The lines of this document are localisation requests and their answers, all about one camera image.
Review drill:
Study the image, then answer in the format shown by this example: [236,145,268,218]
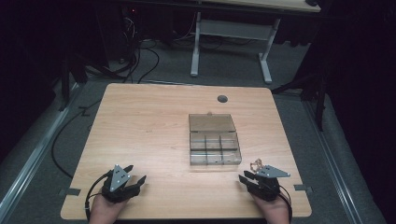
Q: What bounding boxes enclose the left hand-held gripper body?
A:
[101,163,140,204]

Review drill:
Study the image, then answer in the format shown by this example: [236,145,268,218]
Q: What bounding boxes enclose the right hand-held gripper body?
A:
[247,164,292,203]

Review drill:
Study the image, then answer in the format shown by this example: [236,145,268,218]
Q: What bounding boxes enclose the person's left hand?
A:
[89,194,129,224]

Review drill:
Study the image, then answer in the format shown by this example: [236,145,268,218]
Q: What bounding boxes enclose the person's right hand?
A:
[251,193,291,224]

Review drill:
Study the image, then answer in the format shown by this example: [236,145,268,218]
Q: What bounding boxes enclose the clear plastic compartment box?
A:
[188,113,243,166]

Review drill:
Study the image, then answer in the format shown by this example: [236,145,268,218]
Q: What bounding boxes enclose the black stand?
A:
[271,40,331,133]
[57,46,125,112]

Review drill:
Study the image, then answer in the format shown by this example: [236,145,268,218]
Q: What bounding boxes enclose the white-framed desk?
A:
[189,0,322,85]

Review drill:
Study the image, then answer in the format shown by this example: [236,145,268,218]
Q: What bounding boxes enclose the gold chain necklace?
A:
[249,158,264,174]

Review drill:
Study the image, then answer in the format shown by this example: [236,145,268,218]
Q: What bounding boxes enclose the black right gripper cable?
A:
[278,185,293,224]

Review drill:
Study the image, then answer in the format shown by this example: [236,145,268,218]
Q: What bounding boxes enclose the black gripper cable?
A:
[278,185,293,224]
[84,169,113,222]

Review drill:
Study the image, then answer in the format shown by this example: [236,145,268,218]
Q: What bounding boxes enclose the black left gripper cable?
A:
[84,169,113,222]

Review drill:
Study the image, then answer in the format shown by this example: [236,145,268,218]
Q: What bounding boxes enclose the metal floor rail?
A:
[303,99,365,224]
[0,82,82,218]

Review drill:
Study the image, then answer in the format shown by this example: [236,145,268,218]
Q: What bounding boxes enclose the black floor cable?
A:
[50,99,104,180]

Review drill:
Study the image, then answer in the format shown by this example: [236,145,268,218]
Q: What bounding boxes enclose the black cable bundle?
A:
[83,8,200,84]

